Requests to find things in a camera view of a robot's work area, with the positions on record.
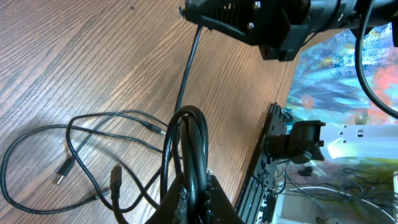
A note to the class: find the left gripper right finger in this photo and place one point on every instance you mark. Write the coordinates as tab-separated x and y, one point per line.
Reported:
218	209

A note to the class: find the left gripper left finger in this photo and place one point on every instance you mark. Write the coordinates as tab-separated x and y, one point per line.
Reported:
174	207

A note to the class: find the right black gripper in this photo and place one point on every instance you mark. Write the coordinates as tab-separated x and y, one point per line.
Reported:
278	27

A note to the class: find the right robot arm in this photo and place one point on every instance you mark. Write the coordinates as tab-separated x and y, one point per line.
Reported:
315	140

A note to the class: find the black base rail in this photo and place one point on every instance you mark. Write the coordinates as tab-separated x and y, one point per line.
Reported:
256	202

